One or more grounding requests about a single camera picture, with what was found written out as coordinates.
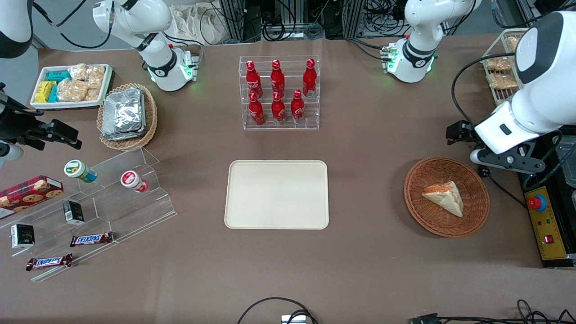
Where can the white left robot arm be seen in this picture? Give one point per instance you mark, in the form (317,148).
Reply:
(540,103)

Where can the yellow snack packet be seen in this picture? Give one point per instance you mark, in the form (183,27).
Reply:
(44,92)

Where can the red lid cup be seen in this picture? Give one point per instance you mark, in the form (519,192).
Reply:
(131,180)

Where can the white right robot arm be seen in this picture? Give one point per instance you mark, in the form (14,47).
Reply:
(135,18)

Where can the small black box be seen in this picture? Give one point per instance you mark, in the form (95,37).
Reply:
(73,212)
(22,236)

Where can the snickers chocolate bar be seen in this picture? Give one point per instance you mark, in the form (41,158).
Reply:
(92,239)
(49,262)

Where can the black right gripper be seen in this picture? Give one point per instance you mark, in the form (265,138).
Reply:
(13,124)

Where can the beige cloth bag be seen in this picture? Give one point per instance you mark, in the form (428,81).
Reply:
(193,22)

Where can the light wicker basket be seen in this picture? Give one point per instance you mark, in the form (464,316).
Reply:
(150,117)

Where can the red cookie box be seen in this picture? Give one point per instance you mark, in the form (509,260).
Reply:
(27,193)

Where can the white snack tray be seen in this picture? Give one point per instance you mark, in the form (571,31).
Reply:
(40,105)

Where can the aluminium frame rack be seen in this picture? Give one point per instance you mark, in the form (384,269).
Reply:
(234,18)

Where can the yellow control box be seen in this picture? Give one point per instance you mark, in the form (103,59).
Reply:
(551,234)

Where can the green lid cup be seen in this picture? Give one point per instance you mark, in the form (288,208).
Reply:
(77,170)

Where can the triangle sandwich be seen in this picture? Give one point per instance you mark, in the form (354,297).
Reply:
(445,198)

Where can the silver foil pack stack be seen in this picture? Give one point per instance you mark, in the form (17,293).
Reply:
(122,112)

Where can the red cola bottle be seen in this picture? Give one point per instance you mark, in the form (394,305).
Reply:
(278,110)
(253,81)
(277,78)
(256,112)
(297,108)
(309,78)

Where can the clear plastic container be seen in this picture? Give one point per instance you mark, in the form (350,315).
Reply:
(568,164)

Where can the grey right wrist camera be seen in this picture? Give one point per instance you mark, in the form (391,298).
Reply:
(10,154)

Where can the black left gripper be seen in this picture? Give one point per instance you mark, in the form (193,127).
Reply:
(464,133)

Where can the wrapped bread pack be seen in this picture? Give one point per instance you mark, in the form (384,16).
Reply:
(498,65)
(501,81)
(512,43)

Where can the rice cracker bag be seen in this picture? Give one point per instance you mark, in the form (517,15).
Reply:
(95,76)
(72,91)
(92,94)
(77,72)

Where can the small silver device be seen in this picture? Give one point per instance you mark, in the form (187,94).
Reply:
(293,319)

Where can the clear acrylic bottle rack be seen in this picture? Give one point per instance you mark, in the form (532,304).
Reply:
(279,127)

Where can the red emergency stop button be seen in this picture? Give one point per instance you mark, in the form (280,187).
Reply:
(537,203)

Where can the beige plastic tray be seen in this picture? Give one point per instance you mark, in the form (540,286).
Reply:
(274,195)

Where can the clear acrylic stepped shelf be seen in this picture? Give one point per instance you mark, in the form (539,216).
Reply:
(126,211)

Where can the teal snack packet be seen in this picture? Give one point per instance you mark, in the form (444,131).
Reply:
(58,76)
(53,94)

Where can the brown wicker basket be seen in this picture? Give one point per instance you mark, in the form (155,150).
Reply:
(423,211)

